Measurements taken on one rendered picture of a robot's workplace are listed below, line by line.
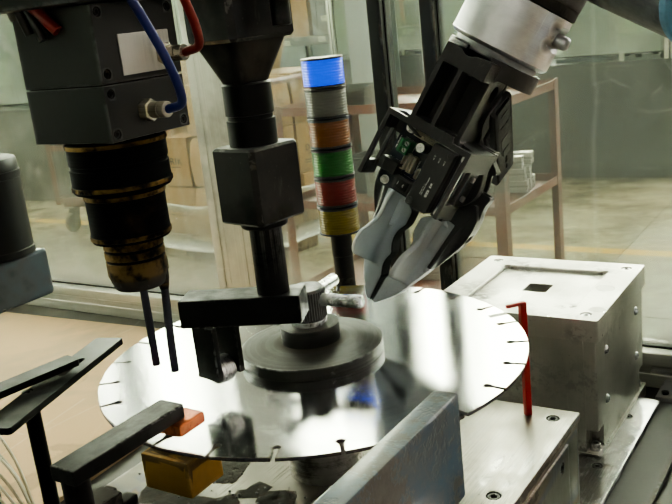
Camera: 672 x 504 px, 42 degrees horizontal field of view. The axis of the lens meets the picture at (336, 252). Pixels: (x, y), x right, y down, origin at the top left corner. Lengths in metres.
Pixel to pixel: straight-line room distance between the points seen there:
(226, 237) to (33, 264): 0.60
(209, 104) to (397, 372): 0.72
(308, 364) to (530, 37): 0.28
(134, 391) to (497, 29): 0.37
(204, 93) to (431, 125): 0.70
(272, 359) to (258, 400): 0.05
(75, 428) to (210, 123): 0.46
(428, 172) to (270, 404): 0.19
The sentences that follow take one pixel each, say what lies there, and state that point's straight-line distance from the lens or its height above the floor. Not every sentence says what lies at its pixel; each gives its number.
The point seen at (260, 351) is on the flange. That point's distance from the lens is 0.68.
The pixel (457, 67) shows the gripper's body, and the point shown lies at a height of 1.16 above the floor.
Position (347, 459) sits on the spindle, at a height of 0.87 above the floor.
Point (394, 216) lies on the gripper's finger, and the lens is 0.69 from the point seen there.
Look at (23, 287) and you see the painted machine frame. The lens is 0.74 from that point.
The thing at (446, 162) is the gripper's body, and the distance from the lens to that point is 0.61.
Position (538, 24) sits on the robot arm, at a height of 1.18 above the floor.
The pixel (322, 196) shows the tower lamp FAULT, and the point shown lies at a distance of 0.95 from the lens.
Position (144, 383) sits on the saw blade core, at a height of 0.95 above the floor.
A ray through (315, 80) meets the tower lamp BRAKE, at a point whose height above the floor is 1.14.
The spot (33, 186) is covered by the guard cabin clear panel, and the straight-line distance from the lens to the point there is 1.62.
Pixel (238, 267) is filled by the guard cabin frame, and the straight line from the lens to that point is 1.31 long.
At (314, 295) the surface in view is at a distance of 0.66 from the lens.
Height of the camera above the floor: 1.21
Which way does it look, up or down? 15 degrees down
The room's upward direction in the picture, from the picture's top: 6 degrees counter-clockwise
